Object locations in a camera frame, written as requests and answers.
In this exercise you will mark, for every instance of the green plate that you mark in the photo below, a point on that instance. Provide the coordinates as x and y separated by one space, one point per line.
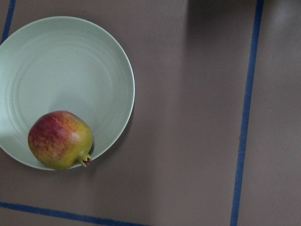
63 63

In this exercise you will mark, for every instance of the red green pomegranate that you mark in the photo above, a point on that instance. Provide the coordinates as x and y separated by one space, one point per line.
60 140

